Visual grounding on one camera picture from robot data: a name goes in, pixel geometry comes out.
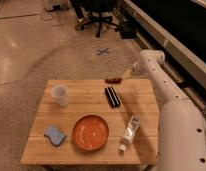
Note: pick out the wooden table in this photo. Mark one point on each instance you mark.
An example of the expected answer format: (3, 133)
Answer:
(87, 97)

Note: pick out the blue sponge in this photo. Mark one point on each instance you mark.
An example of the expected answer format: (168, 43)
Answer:
(55, 135)

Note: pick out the white plastic bottle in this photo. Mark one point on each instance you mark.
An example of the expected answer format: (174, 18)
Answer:
(129, 133)

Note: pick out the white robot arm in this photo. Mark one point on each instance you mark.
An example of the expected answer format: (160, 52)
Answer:
(181, 139)

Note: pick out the white ceramic cup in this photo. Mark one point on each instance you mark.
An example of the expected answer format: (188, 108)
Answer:
(60, 94)

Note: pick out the black office chair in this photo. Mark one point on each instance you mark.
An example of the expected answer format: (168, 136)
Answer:
(92, 11)

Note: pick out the orange bowl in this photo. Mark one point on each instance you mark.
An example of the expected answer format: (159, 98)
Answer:
(90, 133)

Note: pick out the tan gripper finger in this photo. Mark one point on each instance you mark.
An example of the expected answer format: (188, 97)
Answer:
(127, 74)

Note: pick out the black striped block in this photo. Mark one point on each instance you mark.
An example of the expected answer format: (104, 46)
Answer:
(112, 97)

